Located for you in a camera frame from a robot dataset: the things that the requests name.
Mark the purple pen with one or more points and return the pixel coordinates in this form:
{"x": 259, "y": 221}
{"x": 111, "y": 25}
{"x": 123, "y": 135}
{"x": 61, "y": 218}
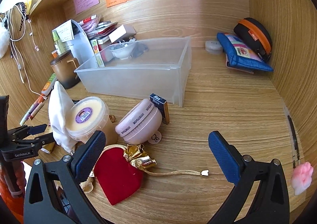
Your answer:
{"x": 36, "y": 111}

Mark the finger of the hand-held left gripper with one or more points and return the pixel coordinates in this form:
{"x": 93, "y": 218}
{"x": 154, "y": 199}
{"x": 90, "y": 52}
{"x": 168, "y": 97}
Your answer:
{"x": 42, "y": 139}
{"x": 37, "y": 129}

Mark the red heart velvet pouch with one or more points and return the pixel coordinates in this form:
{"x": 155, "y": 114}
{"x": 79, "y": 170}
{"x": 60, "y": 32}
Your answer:
{"x": 116, "y": 174}

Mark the small beige cloth pouch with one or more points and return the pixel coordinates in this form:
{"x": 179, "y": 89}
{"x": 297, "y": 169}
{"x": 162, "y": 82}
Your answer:
{"x": 86, "y": 185}

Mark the clear plastic storage bin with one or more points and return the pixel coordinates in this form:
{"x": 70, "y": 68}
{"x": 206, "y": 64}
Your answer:
{"x": 138, "y": 77}

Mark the pink round case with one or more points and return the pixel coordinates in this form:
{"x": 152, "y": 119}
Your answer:
{"x": 138, "y": 122}

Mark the pink paw squishy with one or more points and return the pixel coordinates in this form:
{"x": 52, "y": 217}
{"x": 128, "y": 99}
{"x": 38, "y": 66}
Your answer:
{"x": 301, "y": 176}

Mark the white fluffy toy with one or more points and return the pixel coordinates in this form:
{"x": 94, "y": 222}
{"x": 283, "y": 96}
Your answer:
{"x": 3, "y": 40}

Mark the black orange zip case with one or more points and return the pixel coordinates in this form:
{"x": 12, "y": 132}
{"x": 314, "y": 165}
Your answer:
{"x": 247, "y": 29}

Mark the wooden desktop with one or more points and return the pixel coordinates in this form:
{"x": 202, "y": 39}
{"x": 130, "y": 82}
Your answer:
{"x": 223, "y": 105}

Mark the white file holder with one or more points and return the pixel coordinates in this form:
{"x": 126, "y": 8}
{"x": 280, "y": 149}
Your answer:
{"x": 79, "y": 45}

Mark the pink wallet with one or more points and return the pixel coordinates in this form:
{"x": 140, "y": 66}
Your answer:
{"x": 231, "y": 65}

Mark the fruit picture box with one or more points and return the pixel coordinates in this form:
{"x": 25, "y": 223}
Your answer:
{"x": 94, "y": 46}

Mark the green spray bottle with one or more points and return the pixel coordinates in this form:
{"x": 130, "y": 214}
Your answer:
{"x": 56, "y": 40}

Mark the black cloth item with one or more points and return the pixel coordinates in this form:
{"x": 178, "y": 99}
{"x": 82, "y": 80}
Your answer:
{"x": 138, "y": 50}

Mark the red flat packet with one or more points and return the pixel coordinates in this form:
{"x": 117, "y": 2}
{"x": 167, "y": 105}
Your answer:
{"x": 106, "y": 29}

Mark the small white bowl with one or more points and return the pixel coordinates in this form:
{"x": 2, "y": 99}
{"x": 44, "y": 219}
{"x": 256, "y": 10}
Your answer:
{"x": 121, "y": 51}

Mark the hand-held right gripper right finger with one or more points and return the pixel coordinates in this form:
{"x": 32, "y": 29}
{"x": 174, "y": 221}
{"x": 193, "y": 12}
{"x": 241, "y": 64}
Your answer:
{"x": 223, "y": 157}

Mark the blue patterned zip pouch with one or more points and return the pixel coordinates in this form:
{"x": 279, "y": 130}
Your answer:
{"x": 244, "y": 55}

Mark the orange white packet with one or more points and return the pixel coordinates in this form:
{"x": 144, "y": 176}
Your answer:
{"x": 55, "y": 54}

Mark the small blue box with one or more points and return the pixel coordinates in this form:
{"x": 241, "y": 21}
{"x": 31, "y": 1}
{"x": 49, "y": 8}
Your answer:
{"x": 158, "y": 101}

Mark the pink red packet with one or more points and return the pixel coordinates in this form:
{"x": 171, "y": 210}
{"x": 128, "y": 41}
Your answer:
{"x": 90, "y": 23}

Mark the orange green tube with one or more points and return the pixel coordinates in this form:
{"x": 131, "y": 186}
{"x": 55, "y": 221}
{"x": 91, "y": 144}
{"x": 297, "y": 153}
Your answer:
{"x": 48, "y": 85}

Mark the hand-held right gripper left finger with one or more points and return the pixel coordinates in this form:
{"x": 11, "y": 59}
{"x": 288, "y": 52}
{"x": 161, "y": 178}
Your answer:
{"x": 90, "y": 154}

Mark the white paper note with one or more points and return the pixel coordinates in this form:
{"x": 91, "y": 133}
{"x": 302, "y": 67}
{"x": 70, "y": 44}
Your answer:
{"x": 65, "y": 31}

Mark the brown ceramic mug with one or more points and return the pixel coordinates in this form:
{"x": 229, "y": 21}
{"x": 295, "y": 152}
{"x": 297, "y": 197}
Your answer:
{"x": 64, "y": 72}

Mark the white cardboard box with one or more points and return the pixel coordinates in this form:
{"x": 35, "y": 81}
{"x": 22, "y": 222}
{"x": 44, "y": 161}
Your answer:
{"x": 121, "y": 33}

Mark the red book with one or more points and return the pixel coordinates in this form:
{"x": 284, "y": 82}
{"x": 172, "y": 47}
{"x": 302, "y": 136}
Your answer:
{"x": 107, "y": 55}

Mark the cream tub with lid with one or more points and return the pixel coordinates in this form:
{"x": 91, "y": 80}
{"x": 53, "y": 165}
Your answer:
{"x": 86, "y": 114}

